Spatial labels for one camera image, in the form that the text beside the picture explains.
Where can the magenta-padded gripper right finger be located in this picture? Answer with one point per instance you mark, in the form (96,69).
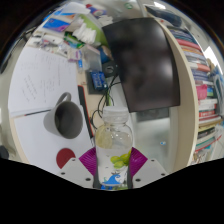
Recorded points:
(151,170)

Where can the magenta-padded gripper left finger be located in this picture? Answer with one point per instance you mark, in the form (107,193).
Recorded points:
(73,171)

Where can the clear plastic water bottle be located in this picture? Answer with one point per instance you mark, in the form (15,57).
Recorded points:
(113,146)

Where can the flat round red coaster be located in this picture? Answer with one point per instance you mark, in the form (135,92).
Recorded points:
(65,158)

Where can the large blank white paper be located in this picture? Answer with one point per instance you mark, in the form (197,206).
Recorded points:
(36,143)

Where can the grey cup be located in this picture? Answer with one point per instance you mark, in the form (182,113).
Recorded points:
(50,121)

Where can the wooden shelf with books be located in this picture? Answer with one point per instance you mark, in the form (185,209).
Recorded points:
(185,100)

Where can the small blue electronic device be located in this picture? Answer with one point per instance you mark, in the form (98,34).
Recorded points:
(98,80)

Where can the white paper with handwriting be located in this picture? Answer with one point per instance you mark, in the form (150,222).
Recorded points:
(43,80)

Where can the black computer monitor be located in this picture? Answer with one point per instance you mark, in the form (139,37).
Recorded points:
(143,63)

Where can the clear plastic box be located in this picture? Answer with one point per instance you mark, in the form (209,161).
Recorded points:
(90,58)

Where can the pile of white tissues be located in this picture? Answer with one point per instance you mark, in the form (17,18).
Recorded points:
(85,33)

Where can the blue tissue box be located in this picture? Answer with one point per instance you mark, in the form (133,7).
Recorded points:
(56,24)

